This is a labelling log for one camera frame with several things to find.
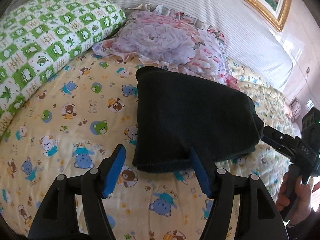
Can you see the green checkered pillow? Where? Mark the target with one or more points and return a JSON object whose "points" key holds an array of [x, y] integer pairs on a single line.
{"points": [[50, 37]]}

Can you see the wall socket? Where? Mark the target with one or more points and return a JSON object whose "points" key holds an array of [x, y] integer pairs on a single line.
{"points": [[308, 70]]}

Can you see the person's right hand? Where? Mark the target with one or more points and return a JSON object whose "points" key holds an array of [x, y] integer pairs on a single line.
{"points": [[306, 201]]}

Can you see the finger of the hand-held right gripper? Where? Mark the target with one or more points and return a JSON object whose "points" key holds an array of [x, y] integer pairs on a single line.
{"points": [[283, 149], [278, 135]]}

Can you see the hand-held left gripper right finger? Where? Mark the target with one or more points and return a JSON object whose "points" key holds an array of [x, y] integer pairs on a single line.
{"points": [[202, 176]]}

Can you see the pink sheet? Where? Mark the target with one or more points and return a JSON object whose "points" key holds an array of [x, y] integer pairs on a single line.
{"points": [[296, 126]]}

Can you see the black pants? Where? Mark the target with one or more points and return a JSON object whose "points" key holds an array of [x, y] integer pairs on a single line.
{"points": [[195, 120]]}

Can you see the floral ruffled pillow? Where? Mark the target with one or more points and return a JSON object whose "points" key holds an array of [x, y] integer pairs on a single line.
{"points": [[160, 40]]}

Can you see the person's right forearm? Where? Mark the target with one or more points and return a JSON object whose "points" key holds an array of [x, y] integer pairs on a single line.
{"points": [[307, 221]]}

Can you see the pink striped pillow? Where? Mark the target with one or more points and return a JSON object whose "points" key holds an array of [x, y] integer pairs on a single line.
{"points": [[295, 107]]}

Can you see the yellow bear print bed sheet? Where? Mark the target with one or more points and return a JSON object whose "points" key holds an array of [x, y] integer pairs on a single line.
{"points": [[75, 120]]}

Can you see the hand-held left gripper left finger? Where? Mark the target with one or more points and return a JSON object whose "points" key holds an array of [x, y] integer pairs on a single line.
{"points": [[115, 170]]}

